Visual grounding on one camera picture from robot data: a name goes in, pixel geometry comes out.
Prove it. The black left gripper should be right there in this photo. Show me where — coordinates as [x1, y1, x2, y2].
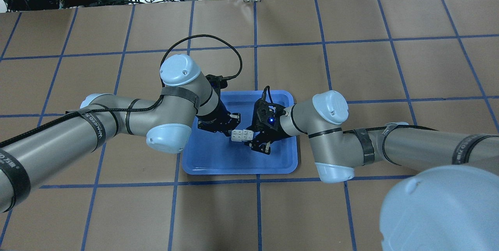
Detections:
[197, 107, 241, 137]

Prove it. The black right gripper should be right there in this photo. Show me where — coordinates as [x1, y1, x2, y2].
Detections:
[245, 100, 287, 155]

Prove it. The white block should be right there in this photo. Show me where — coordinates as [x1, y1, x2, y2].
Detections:
[241, 129, 254, 141]
[230, 129, 244, 142]

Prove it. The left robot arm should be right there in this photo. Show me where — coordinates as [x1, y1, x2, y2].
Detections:
[1, 54, 241, 213]

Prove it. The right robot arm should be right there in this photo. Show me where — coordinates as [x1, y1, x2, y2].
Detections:
[242, 89, 499, 251]

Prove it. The blue plastic tray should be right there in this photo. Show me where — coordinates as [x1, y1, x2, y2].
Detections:
[181, 90, 298, 175]

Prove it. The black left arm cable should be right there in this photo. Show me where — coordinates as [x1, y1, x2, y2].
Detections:
[0, 35, 242, 150]

